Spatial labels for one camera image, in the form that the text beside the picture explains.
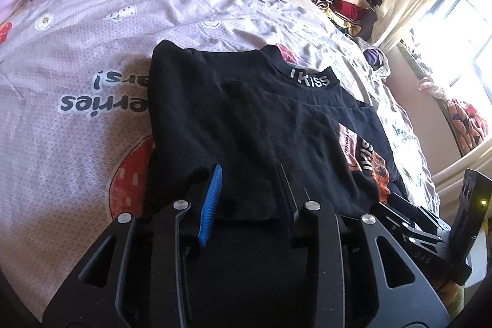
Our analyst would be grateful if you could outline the lilac strawberry print quilt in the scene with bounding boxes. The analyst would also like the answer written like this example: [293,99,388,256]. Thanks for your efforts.
[1,0,439,318]

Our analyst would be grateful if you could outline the black IKISS sweater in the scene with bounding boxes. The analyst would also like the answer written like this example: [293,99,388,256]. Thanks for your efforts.
[143,41,407,327]

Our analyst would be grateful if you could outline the clothes on window sill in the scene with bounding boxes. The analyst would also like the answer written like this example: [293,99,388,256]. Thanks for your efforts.
[418,76,489,156]

